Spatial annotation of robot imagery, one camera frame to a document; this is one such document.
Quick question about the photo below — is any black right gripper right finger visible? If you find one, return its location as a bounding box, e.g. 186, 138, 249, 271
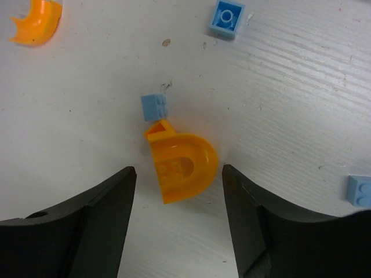
222, 164, 370, 277

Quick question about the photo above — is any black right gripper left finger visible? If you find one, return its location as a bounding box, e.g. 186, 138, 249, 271
1, 166, 136, 277

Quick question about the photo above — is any orange D-shaped arch brick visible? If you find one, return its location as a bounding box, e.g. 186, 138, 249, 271
144, 119, 219, 204

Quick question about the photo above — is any orange curved brick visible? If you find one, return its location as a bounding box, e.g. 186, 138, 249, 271
8, 0, 63, 46

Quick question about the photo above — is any light blue round-stud brick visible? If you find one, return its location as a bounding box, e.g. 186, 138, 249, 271
209, 0, 245, 40

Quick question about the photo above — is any light blue small plate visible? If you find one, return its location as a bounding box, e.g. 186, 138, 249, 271
346, 175, 371, 209

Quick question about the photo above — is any light blue small brick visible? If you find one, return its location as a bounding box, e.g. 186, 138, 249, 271
141, 93, 168, 122

